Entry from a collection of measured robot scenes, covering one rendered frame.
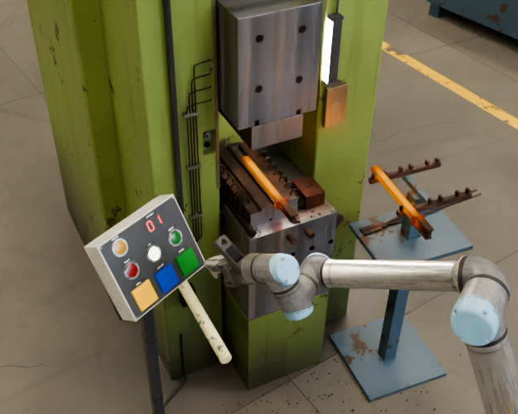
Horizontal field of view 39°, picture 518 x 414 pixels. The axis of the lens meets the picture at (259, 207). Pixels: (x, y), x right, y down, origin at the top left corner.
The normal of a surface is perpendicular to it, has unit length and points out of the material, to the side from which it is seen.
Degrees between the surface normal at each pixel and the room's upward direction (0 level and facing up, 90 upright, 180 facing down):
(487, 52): 0
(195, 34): 90
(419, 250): 0
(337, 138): 90
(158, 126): 90
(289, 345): 90
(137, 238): 60
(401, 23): 0
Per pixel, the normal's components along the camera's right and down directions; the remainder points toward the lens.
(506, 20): -0.76, 0.41
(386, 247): 0.01, -0.77
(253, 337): 0.44, 0.58
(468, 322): -0.52, 0.44
